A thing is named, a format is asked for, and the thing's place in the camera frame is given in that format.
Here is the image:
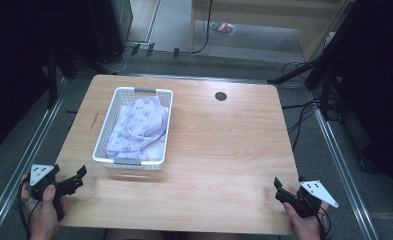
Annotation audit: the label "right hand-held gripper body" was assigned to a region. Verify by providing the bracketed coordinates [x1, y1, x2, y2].
[275, 179, 340, 220]

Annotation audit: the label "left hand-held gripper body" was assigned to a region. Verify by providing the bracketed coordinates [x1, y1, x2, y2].
[28, 163, 68, 202]

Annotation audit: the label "white plastic basket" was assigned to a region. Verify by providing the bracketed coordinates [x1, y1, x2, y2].
[92, 86, 174, 171]

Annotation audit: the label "lavender patterned cloth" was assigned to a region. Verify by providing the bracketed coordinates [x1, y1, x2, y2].
[105, 95, 170, 161]

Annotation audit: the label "person's right hand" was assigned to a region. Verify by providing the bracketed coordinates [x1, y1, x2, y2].
[282, 201, 331, 240]

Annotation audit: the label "person's left hand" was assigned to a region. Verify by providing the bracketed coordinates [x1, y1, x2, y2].
[20, 173, 69, 240]

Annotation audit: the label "dark curtain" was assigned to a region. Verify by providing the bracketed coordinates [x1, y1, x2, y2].
[0, 0, 97, 160]
[330, 0, 393, 202]

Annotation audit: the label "black metal stand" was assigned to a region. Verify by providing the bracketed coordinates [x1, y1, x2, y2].
[267, 0, 372, 122]

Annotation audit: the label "black cabinet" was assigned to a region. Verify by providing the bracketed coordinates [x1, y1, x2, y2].
[87, 0, 134, 64]

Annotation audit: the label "colourful packet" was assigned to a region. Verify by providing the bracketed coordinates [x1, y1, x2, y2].
[209, 21, 239, 36]

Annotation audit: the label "light wooden shelf unit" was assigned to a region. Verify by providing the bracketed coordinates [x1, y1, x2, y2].
[190, 0, 356, 63]

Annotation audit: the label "metal floor rail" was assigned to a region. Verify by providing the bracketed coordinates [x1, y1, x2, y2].
[0, 77, 69, 240]
[307, 89, 381, 240]

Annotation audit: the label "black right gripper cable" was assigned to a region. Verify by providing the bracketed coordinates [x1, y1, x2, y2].
[316, 213, 332, 240]

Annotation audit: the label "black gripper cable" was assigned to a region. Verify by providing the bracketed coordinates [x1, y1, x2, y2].
[316, 213, 332, 240]
[16, 178, 40, 240]

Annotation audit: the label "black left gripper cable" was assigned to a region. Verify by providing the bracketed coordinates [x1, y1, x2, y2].
[16, 178, 40, 240]

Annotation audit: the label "black floor cables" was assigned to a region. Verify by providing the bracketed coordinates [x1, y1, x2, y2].
[281, 60, 344, 152]

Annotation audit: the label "black upright post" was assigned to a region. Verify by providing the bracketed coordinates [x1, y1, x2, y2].
[47, 46, 60, 110]

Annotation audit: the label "white floor cable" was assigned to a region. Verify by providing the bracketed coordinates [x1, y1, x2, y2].
[100, 48, 132, 75]

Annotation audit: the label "black hanging cable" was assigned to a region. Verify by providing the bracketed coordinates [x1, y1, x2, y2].
[189, 0, 215, 56]

